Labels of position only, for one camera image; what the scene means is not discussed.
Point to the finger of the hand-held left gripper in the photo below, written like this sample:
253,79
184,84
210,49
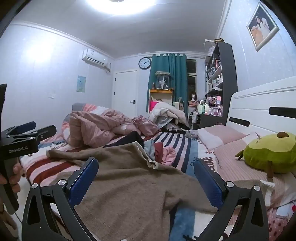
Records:
24,126
44,132

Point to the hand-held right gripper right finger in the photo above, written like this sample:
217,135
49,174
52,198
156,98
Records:
208,183

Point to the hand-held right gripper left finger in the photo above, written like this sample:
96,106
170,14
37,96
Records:
83,180

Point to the beige knit sweater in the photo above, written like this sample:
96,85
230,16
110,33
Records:
127,183

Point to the cream clothes pile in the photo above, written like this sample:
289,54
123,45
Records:
164,113

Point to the person's left hand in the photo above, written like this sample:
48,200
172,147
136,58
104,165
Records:
15,175

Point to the pink ribbed pillow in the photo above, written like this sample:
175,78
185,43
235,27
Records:
233,160

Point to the striped printed bed sheet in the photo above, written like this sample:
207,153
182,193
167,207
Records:
185,148

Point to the pink quilt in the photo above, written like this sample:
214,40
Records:
92,125

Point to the pink pillow with white edge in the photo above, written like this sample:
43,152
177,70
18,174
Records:
219,134

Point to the grey patterned pouch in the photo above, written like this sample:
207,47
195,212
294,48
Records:
191,134

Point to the black garment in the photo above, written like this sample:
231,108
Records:
126,140

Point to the red garment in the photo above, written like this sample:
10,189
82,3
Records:
158,149

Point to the green avocado plush toy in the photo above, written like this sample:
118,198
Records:
270,153

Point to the green bottle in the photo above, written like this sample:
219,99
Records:
200,108

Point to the pink satin garment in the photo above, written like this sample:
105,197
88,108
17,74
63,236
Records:
145,126

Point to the pink dotted cloth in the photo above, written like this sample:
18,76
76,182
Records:
281,224

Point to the mannequin head with wig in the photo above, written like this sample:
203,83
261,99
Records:
193,97

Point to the white headboard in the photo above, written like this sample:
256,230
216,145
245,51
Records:
254,109

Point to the white door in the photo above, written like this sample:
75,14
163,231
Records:
124,92

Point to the white air conditioner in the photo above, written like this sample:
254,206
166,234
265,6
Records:
94,57

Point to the yellow shelf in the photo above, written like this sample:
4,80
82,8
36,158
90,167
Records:
160,91

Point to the window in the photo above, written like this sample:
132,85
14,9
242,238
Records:
191,78

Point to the dark bookshelf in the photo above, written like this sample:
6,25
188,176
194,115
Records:
229,76

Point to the teal curtain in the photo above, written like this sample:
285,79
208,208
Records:
177,76

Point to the glass display case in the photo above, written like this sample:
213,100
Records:
163,81

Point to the ceiling light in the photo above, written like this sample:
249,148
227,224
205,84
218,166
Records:
118,5

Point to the blue wall poster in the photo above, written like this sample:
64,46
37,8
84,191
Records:
81,83

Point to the round wall clock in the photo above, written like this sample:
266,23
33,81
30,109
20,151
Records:
144,63

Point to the framed wall photo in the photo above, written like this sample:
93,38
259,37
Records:
262,26

